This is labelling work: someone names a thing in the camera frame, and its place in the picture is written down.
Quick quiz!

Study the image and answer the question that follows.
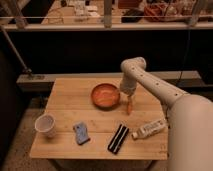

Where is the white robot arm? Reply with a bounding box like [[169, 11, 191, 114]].
[[120, 57, 213, 171]]

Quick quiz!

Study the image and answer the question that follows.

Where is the wooden table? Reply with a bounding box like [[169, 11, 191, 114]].
[[30, 78, 168, 160]]

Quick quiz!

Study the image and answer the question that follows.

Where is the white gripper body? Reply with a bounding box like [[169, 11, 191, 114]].
[[120, 79, 137, 96]]

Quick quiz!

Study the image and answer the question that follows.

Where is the orange ceramic bowl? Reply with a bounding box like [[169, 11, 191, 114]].
[[91, 83, 120, 109]]

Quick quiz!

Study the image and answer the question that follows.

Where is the blue sponge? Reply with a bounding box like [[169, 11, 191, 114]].
[[73, 122, 90, 145]]

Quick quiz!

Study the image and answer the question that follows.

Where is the white paper cup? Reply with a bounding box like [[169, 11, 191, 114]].
[[34, 114, 56, 138]]

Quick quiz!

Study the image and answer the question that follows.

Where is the metal diagonal pole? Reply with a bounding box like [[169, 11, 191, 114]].
[[0, 25, 32, 77]]

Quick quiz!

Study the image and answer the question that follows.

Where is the clear plastic bottle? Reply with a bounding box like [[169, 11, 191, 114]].
[[132, 119, 166, 140]]

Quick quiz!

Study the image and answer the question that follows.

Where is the metal railing shelf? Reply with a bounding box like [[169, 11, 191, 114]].
[[0, 0, 213, 31]]

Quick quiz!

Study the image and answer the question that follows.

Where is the grey low ledge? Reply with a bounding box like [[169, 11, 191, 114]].
[[16, 71, 204, 92]]

